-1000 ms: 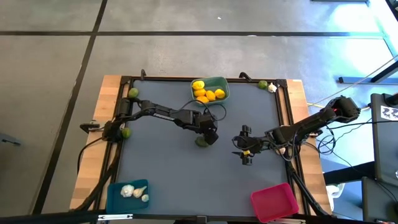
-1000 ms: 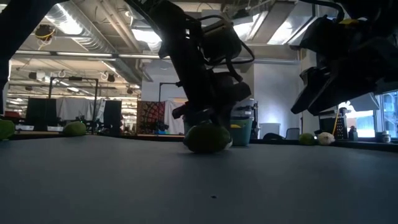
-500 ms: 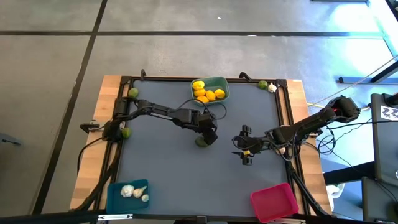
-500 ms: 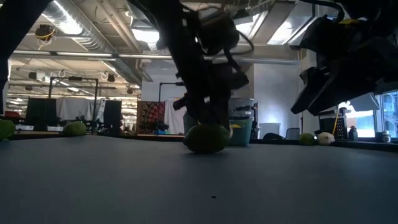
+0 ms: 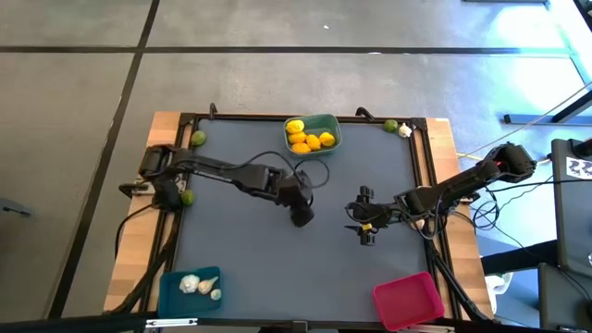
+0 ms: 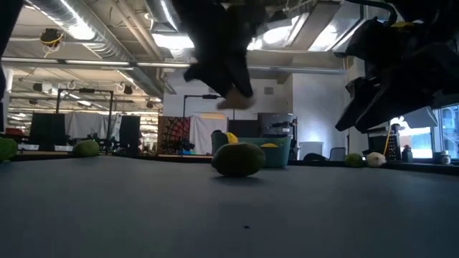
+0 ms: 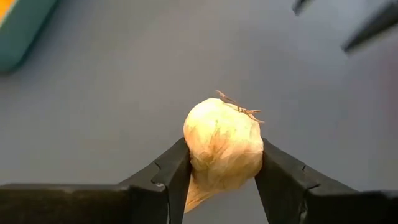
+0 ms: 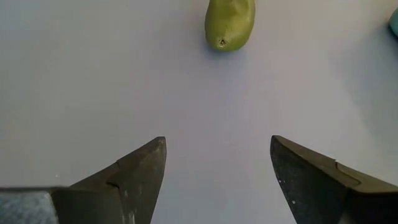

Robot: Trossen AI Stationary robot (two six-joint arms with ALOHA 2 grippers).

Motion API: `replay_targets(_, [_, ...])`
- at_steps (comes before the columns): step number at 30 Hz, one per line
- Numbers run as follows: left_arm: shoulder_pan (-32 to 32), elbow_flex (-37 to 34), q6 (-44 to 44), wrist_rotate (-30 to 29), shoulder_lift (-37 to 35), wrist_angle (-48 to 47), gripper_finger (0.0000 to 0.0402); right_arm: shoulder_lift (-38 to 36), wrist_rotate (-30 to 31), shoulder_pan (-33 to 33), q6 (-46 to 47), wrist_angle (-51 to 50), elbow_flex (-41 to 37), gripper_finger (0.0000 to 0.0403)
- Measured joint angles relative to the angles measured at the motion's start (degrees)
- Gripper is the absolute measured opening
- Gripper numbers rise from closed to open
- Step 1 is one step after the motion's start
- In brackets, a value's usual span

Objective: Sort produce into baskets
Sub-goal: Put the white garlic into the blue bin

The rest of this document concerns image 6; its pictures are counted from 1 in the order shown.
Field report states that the white hanging sheet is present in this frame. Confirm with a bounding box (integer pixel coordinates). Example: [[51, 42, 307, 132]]
[[64, 112, 123, 140]]

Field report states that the ceiling light panel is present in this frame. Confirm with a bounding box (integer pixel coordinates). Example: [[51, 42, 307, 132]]
[[152, 32, 197, 50]]

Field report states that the grey chair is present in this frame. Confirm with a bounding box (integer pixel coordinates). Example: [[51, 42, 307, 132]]
[[328, 146, 347, 162]]

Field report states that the yellow ceiling cable reel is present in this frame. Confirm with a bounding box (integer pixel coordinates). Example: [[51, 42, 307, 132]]
[[39, 27, 65, 58]]

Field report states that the dark bottle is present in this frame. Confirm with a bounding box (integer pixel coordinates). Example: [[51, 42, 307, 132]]
[[401, 144, 414, 163]]

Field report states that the grey ceiling pipe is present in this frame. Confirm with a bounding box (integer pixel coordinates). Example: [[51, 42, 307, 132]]
[[0, 56, 347, 75]]

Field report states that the black equipment cabinet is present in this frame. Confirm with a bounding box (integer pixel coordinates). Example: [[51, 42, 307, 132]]
[[257, 112, 298, 161]]

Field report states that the black upright panel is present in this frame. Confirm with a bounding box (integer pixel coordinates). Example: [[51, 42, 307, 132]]
[[118, 115, 141, 157]]

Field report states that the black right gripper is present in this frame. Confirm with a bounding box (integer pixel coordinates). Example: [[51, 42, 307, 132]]
[[333, 17, 459, 134]]

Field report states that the red patterned tapestry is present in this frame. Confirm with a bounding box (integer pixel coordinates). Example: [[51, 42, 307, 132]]
[[156, 115, 191, 156]]

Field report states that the small silver round duct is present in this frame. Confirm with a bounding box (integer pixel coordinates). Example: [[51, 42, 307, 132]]
[[145, 0, 180, 32]]

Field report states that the whiteboard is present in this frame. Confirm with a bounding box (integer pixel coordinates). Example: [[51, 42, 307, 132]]
[[347, 128, 367, 156]]

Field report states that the tilted grey panel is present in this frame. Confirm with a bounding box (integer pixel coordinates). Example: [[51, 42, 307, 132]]
[[403, 107, 439, 129]]

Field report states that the white hanging cloth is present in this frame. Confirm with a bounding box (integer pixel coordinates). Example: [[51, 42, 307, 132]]
[[189, 113, 229, 155]]

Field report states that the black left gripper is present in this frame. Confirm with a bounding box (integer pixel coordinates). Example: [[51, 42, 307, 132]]
[[171, 0, 268, 98]]

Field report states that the black metal frame stand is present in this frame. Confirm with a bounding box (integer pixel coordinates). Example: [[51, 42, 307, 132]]
[[182, 94, 225, 119], [55, 88, 115, 156]]

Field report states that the silver rectangular duct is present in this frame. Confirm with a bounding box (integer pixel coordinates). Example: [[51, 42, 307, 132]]
[[250, 1, 363, 53]]

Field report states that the large dark green lime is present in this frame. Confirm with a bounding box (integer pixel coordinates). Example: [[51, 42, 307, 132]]
[[211, 142, 267, 178]]

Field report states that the black screen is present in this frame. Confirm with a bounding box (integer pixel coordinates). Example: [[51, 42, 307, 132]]
[[227, 119, 258, 139]]

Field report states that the teal plastic basket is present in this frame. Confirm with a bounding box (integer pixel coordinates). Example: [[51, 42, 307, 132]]
[[211, 129, 293, 169]]

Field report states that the black mesh grater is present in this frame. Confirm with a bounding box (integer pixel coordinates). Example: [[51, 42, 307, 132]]
[[385, 133, 402, 161]]

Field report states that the large silver round duct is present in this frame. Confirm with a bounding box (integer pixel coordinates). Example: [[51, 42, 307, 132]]
[[27, 0, 168, 97]]

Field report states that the white bin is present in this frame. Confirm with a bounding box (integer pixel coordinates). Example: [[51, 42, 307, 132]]
[[299, 141, 324, 161]]

